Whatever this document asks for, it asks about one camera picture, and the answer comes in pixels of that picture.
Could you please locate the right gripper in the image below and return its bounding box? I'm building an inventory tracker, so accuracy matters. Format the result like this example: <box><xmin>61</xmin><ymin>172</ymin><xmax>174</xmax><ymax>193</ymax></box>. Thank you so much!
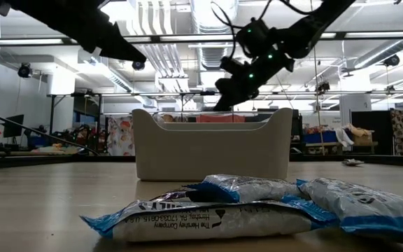
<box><xmin>213</xmin><ymin>52</ymin><xmax>295</xmax><ymax>112</ymax></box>

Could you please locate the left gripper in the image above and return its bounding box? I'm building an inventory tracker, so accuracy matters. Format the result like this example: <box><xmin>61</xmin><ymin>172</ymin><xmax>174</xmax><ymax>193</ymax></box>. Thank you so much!
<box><xmin>40</xmin><ymin>0</ymin><xmax>148</xmax><ymax>64</ymax></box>

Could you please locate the white blue Hershey's candy bar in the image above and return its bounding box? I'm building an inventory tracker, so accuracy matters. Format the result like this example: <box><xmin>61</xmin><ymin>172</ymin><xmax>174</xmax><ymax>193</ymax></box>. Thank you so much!
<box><xmin>187</xmin><ymin>174</ymin><xmax>302</xmax><ymax>205</ymax></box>
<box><xmin>296</xmin><ymin>177</ymin><xmax>403</xmax><ymax>246</ymax></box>
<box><xmin>80</xmin><ymin>195</ymin><xmax>339</xmax><ymax>244</ymax></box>

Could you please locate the dark purple silver candy wrapper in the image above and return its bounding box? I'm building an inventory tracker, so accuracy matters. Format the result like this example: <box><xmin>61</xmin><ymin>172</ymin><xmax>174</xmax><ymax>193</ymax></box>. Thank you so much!
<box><xmin>150</xmin><ymin>187</ymin><xmax>206</xmax><ymax>204</ymax></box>

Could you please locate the red cloth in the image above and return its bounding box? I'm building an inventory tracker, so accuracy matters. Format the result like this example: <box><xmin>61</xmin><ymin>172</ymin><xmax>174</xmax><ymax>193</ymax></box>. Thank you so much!
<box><xmin>196</xmin><ymin>114</ymin><xmax>247</xmax><ymax>124</ymax></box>

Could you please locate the overhead light bar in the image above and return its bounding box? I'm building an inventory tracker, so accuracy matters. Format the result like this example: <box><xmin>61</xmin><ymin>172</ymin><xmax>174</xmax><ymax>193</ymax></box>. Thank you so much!
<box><xmin>0</xmin><ymin>31</ymin><xmax>403</xmax><ymax>46</ymax></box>

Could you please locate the beige plastic basket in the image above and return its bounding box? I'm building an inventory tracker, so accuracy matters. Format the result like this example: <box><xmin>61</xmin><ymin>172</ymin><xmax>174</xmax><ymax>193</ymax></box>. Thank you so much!
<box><xmin>131</xmin><ymin>108</ymin><xmax>292</xmax><ymax>182</ymax></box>

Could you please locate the floral patterned cloth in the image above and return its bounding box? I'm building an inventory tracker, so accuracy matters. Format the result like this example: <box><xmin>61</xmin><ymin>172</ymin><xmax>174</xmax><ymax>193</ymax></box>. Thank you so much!
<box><xmin>106</xmin><ymin>116</ymin><xmax>135</xmax><ymax>157</ymax></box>

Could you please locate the blue storage bin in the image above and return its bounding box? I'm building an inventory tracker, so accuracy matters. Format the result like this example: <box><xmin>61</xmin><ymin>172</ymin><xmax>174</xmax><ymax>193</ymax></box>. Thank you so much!
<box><xmin>302</xmin><ymin>130</ymin><xmax>339</xmax><ymax>145</ymax></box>

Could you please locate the wooden bench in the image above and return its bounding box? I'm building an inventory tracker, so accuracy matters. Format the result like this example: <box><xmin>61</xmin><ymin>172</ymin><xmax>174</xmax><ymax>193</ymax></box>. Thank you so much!
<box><xmin>304</xmin><ymin>141</ymin><xmax>377</xmax><ymax>155</ymax></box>

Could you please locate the white cloth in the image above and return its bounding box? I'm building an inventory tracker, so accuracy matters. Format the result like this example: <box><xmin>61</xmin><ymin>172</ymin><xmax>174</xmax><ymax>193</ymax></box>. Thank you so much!
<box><xmin>334</xmin><ymin>126</ymin><xmax>355</xmax><ymax>148</ymax></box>

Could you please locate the white pillar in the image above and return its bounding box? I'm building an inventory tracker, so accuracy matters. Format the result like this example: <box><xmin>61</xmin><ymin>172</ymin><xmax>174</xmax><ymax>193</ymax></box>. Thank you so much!
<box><xmin>339</xmin><ymin>94</ymin><xmax>372</xmax><ymax>127</ymax></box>

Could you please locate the black slanted rod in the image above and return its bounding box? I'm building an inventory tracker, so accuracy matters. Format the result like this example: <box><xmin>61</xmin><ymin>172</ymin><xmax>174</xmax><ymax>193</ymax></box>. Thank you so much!
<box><xmin>0</xmin><ymin>106</ymin><xmax>100</xmax><ymax>157</ymax></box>

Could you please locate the black computer monitor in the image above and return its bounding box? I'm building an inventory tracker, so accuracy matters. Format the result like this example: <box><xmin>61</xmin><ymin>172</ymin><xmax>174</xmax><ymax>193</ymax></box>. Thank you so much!
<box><xmin>3</xmin><ymin>113</ymin><xmax>25</xmax><ymax>139</ymax></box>

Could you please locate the cardboard box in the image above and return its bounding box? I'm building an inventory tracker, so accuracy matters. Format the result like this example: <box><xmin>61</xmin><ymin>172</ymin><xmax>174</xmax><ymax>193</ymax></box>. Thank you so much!
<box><xmin>348</xmin><ymin>125</ymin><xmax>376</xmax><ymax>146</ymax></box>

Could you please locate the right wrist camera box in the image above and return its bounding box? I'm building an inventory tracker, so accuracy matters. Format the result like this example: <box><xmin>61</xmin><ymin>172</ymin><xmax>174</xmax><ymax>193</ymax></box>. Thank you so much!
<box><xmin>220</xmin><ymin>55</ymin><xmax>245</xmax><ymax>76</ymax></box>

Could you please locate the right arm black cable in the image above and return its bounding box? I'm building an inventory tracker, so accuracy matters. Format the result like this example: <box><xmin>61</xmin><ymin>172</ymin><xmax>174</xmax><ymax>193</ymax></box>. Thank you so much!
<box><xmin>210</xmin><ymin>0</ymin><xmax>314</xmax><ymax>59</ymax></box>

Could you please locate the silver ceiling air duct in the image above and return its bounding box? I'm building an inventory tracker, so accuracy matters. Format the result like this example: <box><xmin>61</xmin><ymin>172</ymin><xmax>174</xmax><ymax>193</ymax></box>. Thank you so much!
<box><xmin>190</xmin><ymin>0</ymin><xmax>239</xmax><ymax>71</ymax></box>

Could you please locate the thin hanging cable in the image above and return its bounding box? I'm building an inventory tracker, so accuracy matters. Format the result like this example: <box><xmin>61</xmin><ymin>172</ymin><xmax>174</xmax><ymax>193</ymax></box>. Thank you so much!
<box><xmin>311</xmin><ymin>47</ymin><xmax>325</xmax><ymax>152</ymax></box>

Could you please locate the black table edge rail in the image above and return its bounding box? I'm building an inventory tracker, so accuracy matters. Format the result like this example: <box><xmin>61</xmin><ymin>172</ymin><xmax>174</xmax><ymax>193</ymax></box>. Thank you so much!
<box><xmin>0</xmin><ymin>153</ymin><xmax>403</xmax><ymax>168</ymax></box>

